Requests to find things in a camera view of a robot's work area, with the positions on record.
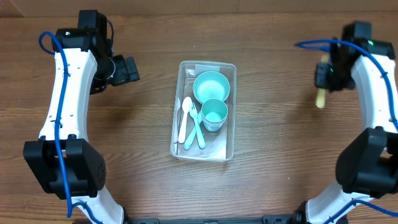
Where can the clear plastic container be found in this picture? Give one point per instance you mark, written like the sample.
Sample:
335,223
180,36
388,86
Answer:
220,144

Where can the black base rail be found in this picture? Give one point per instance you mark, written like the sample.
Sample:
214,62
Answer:
266,219

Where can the green cup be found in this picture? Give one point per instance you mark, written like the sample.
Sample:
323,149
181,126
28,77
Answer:
214,111

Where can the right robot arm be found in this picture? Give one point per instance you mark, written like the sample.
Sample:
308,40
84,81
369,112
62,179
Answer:
367,168

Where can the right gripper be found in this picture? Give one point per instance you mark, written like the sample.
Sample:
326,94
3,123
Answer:
321,84

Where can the green plastic fork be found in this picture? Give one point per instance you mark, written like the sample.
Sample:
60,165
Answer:
189,141

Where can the blue cup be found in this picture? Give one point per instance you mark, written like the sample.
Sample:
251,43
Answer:
212,127

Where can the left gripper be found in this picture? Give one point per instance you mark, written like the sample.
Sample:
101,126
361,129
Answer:
122,73

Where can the teal bowl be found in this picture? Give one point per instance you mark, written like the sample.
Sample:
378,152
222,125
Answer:
211,85

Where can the light blue plastic fork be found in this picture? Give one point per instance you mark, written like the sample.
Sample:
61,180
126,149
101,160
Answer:
194,115

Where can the white plastic spoon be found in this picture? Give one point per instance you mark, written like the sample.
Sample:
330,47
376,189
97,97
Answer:
185,109

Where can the yellow plastic fork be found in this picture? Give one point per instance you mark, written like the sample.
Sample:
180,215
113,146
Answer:
321,95

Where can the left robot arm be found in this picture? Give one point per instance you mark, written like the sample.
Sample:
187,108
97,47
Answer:
62,160

